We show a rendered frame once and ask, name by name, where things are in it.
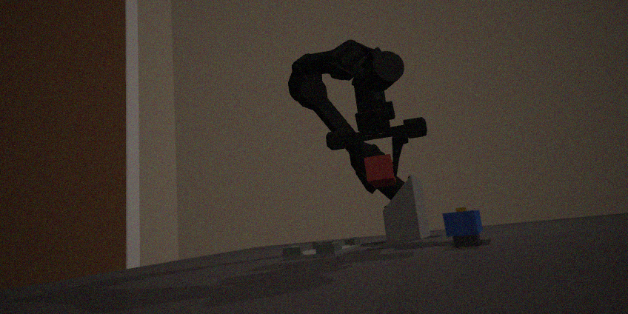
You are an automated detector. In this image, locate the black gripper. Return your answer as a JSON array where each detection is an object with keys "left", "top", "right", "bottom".
[{"left": 326, "top": 95, "right": 427, "bottom": 177}]

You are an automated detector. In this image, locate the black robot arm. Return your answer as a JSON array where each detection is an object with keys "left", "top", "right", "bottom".
[{"left": 288, "top": 40, "right": 405, "bottom": 201}]

